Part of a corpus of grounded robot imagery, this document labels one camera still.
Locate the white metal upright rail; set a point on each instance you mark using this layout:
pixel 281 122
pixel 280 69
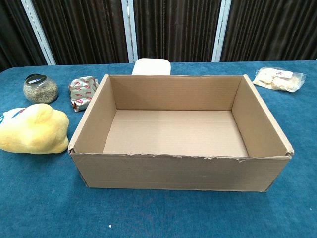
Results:
pixel 221 29
pixel 39 32
pixel 130 29

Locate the clear bag of pale snacks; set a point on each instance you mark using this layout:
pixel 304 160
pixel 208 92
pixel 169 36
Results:
pixel 278 79

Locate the round glass jar of seeds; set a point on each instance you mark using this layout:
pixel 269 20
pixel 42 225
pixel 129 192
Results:
pixel 40 90

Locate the yellow plush toy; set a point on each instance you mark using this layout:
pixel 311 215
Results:
pixel 37 131

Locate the silver red printed snack packet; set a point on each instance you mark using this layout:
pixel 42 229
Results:
pixel 83 93

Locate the dark pleated curtain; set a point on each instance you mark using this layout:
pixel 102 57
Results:
pixel 173 27

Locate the white plastic container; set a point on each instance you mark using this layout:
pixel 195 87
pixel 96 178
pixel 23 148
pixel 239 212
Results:
pixel 152 66

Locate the blue table cloth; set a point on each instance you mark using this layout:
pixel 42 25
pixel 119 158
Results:
pixel 49 193

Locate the open brown cardboard box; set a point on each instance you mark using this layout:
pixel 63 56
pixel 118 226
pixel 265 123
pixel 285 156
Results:
pixel 178 134

